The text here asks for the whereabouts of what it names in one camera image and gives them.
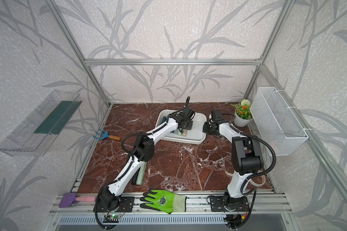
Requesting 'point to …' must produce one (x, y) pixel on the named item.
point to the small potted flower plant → (243, 114)
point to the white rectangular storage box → (196, 135)
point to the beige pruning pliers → (184, 133)
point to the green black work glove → (164, 201)
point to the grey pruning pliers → (176, 131)
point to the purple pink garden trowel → (68, 198)
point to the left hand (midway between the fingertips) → (188, 124)
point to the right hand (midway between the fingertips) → (204, 128)
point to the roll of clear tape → (260, 185)
